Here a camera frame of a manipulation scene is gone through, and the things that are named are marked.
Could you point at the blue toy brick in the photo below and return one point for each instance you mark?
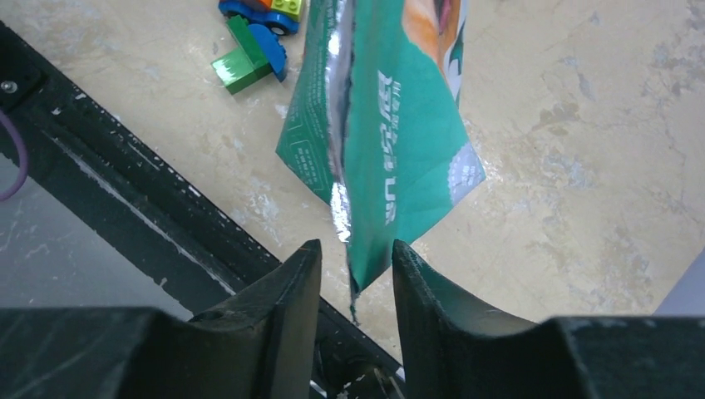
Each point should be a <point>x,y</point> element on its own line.
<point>271,48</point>

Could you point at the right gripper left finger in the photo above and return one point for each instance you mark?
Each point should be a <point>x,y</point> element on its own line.
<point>259,343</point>

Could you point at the green toy brick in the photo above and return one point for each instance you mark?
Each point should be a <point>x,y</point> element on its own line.
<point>244,65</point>

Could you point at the green dog food bag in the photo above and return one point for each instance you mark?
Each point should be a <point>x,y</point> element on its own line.
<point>374,128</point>

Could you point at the orange blue toy truck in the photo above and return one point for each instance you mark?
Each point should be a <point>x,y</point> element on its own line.
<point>282,17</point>

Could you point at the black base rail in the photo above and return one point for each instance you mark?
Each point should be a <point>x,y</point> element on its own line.
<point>105,179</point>

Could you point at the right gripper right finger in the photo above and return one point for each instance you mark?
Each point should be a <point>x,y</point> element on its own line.
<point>448,334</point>

